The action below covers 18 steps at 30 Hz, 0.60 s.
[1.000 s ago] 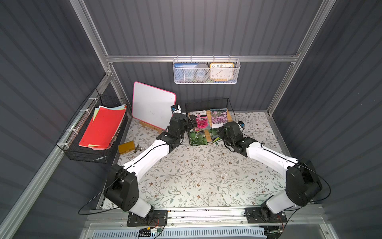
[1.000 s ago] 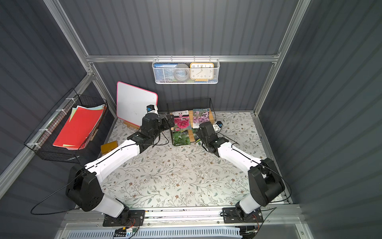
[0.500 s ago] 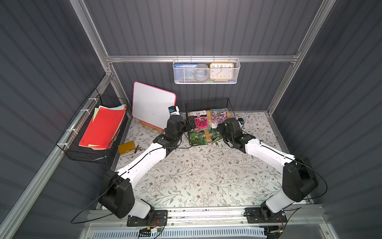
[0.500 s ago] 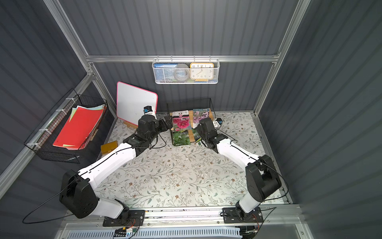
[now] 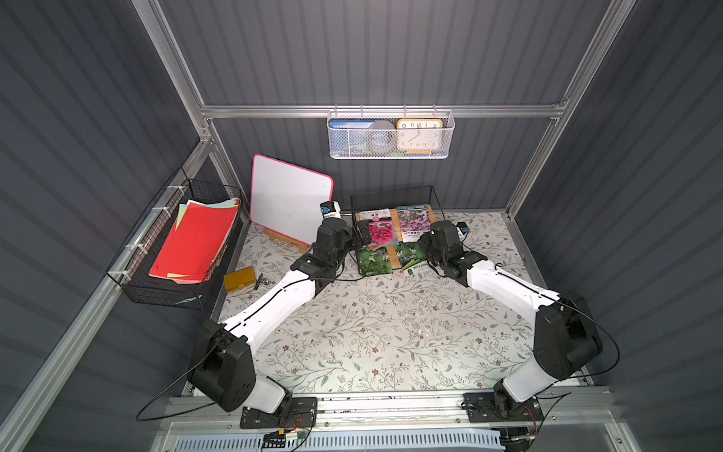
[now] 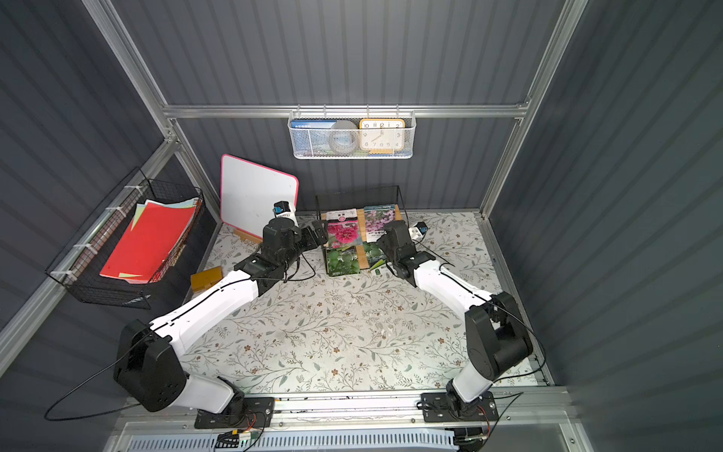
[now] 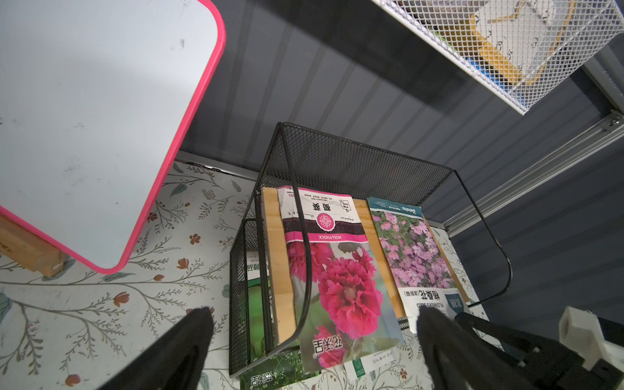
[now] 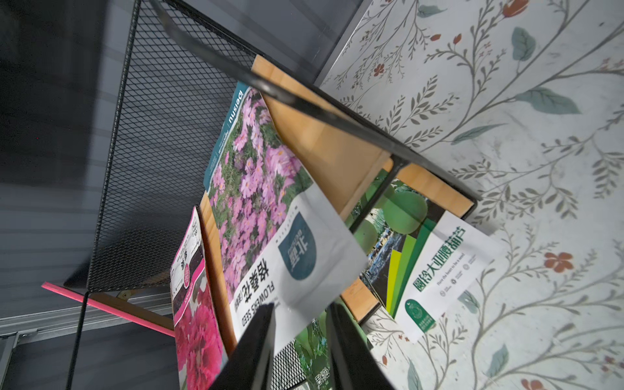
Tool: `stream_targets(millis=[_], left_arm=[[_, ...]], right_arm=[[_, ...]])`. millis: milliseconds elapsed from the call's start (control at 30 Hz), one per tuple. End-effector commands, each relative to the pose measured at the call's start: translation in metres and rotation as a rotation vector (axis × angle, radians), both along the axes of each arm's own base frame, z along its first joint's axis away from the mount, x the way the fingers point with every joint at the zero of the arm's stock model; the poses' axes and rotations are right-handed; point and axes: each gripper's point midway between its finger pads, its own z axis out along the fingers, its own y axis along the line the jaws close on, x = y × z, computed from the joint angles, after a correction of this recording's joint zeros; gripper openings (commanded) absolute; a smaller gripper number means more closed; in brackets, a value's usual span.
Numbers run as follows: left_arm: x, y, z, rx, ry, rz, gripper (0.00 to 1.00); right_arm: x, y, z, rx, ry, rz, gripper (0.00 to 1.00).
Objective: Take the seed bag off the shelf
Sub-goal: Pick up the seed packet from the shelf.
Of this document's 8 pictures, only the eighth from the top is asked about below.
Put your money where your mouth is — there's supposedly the green gourd seed bag left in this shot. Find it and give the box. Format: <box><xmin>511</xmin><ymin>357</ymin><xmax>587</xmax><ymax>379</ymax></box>
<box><xmin>293</xmin><ymin>310</ymin><xmax>343</xmax><ymax>389</ymax></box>

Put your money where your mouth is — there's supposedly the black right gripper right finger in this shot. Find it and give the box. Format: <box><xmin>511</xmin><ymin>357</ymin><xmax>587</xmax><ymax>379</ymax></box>
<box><xmin>327</xmin><ymin>303</ymin><xmax>393</xmax><ymax>389</ymax></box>

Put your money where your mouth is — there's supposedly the green gourd seed bag right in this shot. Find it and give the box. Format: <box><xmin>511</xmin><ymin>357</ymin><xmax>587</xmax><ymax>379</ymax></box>
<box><xmin>346</xmin><ymin>170</ymin><xmax>502</xmax><ymax>341</ymax></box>

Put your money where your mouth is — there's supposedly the purple flower seed bag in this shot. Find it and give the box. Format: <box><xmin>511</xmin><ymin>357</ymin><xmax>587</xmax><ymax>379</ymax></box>
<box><xmin>204</xmin><ymin>83</ymin><xmax>367</xmax><ymax>351</ymax></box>

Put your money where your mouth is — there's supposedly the pink carnation seed bag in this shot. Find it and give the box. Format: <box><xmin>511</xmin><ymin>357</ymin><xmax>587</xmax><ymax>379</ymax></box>
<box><xmin>170</xmin><ymin>208</ymin><xmax>228</xmax><ymax>389</ymax></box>

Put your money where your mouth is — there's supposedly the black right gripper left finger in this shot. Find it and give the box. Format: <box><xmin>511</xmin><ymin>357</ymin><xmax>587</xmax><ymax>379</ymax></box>
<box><xmin>209</xmin><ymin>303</ymin><xmax>276</xmax><ymax>390</ymax></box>

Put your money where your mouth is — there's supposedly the pink framed whiteboard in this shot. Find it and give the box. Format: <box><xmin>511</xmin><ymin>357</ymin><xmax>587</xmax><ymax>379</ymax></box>
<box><xmin>42</xmin><ymin>282</ymin><xmax>175</xmax><ymax>337</ymax></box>

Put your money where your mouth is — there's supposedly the black mesh wooden shelf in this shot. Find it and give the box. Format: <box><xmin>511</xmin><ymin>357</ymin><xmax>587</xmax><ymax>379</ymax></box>
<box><xmin>62</xmin><ymin>0</ymin><xmax>481</xmax><ymax>390</ymax></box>

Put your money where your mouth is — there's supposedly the green gourd seed bag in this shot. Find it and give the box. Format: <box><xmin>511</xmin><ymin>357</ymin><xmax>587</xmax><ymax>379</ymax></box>
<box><xmin>346</xmin><ymin>170</ymin><xmax>502</xmax><ymax>341</ymax></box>
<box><xmin>293</xmin><ymin>310</ymin><xmax>343</xmax><ymax>389</ymax></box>

